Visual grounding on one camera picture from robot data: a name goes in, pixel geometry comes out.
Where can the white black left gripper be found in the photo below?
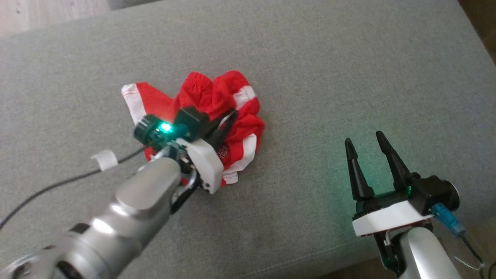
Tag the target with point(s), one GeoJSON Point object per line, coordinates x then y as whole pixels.
{"type": "Point", "coordinates": [207, 166]}

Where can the grey sofa chaise seat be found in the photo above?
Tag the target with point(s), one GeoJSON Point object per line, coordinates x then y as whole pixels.
{"type": "Point", "coordinates": [329, 77]}

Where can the dark green left wrist camera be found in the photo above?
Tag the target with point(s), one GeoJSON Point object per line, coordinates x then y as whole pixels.
{"type": "Point", "coordinates": [153, 131]}

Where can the red mesh shorts white trim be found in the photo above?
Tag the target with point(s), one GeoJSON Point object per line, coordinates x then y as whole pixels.
{"type": "Point", "coordinates": [201, 93]}

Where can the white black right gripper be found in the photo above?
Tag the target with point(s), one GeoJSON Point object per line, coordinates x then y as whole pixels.
{"type": "Point", "coordinates": [391, 217]}

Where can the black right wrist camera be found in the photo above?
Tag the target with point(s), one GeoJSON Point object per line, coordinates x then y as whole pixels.
{"type": "Point", "coordinates": [441, 193]}

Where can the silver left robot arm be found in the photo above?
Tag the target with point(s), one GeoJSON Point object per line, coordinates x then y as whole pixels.
{"type": "Point", "coordinates": [128, 209]}

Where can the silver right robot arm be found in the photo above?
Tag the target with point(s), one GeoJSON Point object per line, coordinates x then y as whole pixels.
{"type": "Point", "coordinates": [422, 255]}

